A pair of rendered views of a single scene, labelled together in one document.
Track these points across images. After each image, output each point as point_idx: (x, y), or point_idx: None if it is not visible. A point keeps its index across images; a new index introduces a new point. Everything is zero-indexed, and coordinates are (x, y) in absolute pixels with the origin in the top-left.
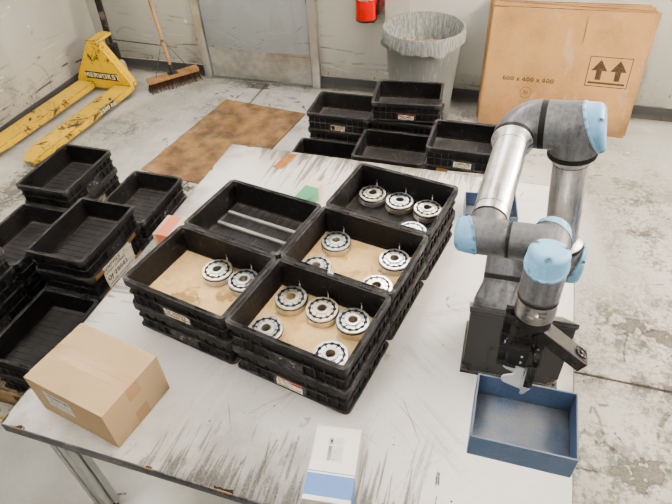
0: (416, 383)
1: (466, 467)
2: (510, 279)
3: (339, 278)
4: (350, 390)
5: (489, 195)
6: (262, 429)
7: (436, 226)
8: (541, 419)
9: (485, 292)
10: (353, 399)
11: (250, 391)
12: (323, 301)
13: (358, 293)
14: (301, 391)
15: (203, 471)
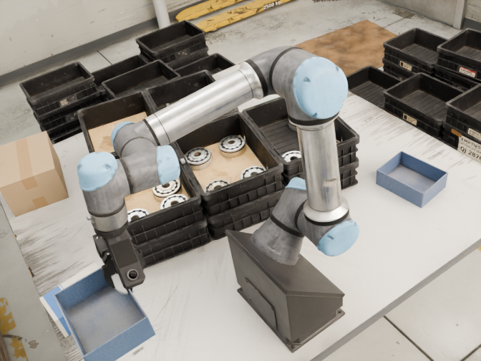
0: (198, 280)
1: (162, 357)
2: (278, 225)
3: (185, 167)
4: None
5: (157, 112)
6: (84, 251)
7: (301, 161)
8: (129, 324)
9: (259, 227)
10: (144, 264)
11: None
12: (172, 182)
13: (189, 185)
14: None
15: (33, 255)
